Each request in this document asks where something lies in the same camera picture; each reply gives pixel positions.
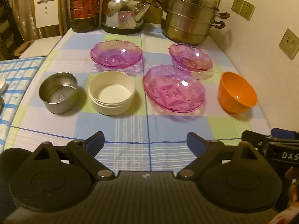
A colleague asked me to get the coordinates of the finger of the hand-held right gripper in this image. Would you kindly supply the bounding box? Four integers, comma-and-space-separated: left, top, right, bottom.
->
271, 127, 299, 143
241, 130, 272, 150

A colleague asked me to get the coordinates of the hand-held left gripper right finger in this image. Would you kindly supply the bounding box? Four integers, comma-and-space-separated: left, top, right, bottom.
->
176, 132, 265, 181

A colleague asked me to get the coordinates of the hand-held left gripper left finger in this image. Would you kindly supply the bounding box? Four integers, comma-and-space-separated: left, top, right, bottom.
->
29, 131, 115, 181

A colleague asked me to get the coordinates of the white plastic bowl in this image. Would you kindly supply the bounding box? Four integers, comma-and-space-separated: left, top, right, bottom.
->
88, 71, 136, 116

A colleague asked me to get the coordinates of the orange plastic bowl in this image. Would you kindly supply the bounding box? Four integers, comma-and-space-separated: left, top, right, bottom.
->
218, 72, 258, 114

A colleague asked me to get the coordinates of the large pink transparent plate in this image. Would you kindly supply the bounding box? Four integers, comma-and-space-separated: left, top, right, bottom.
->
142, 65, 206, 113

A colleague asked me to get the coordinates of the stainless steel bowl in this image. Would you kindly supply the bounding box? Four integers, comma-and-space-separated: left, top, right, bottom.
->
38, 72, 79, 114

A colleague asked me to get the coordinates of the person's right hand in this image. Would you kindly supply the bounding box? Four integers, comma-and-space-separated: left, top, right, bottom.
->
283, 167, 299, 216

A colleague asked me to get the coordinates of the plaid tablecloth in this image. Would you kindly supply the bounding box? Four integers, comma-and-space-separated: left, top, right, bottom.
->
5, 24, 274, 171

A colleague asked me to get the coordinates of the blue checkered cloth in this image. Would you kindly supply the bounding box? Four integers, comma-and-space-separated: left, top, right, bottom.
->
0, 56, 47, 150

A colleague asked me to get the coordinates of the stainless steel steamer pot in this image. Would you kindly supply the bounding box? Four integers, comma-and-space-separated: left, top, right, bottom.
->
153, 0, 230, 46

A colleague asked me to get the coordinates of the stainless steel kettle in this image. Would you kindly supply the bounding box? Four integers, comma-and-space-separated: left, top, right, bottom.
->
100, 0, 153, 34

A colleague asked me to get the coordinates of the large cooking oil bottle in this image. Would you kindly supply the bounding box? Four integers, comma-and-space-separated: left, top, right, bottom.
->
69, 0, 102, 32

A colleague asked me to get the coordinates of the white chair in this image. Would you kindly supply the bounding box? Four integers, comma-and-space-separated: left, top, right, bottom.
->
14, 0, 64, 59

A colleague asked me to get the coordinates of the dark wooden furniture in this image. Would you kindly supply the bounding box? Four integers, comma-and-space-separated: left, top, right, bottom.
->
0, 0, 25, 61

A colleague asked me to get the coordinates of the wall socket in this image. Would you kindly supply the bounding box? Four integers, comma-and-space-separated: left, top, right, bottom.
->
241, 1, 255, 21
279, 29, 299, 60
231, 0, 244, 14

